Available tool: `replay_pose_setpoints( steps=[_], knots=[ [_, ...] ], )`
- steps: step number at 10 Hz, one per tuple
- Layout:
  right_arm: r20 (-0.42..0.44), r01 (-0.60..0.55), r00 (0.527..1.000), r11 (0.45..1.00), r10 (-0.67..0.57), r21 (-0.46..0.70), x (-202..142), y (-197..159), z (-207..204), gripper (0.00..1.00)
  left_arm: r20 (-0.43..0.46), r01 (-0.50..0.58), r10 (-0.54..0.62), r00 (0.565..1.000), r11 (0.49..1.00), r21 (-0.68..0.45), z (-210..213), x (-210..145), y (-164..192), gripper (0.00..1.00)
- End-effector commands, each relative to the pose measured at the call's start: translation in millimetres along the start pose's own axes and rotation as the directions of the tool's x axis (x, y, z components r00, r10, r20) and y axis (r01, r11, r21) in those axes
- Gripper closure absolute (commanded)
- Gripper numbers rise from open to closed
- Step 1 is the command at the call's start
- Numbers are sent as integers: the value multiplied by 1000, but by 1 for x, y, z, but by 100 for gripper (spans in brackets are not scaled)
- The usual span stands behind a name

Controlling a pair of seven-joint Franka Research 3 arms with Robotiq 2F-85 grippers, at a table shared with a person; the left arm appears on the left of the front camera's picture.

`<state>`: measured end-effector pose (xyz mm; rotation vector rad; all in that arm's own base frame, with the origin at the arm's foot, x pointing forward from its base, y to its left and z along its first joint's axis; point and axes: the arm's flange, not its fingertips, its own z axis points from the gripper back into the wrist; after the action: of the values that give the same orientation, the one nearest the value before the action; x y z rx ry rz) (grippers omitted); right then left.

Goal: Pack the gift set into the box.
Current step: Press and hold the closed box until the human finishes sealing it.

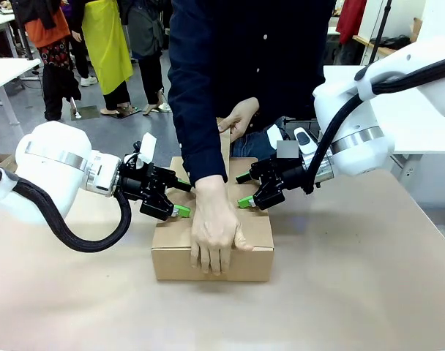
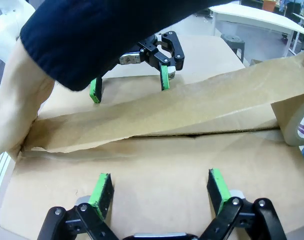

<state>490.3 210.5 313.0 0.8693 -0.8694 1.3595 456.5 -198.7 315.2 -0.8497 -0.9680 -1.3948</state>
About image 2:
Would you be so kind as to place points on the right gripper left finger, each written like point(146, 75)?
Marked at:
point(102, 197)

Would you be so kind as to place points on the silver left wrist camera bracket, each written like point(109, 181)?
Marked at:
point(129, 58)

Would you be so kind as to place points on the person's left hand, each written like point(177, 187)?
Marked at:
point(19, 100)

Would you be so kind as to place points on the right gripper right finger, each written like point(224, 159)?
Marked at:
point(219, 190)

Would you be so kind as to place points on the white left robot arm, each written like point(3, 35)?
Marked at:
point(7, 25)

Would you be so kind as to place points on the blue garment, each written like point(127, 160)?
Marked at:
point(295, 5)

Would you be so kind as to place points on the person's left forearm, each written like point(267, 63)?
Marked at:
point(92, 37)

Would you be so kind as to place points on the large brown cardboard box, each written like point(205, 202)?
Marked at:
point(167, 175)

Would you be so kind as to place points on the round black stool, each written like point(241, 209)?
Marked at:
point(232, 42)

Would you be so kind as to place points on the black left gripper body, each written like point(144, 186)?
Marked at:
point(149, 51)

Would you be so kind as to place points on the brown packing tape roll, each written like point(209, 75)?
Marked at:
point(167, 110)

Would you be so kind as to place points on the orange box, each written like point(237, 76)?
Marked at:
point(270, 4)

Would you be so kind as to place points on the white table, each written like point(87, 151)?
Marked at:
point(254, 20)

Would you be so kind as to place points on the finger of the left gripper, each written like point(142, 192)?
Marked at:
point(95, 91)
point(178, 57)

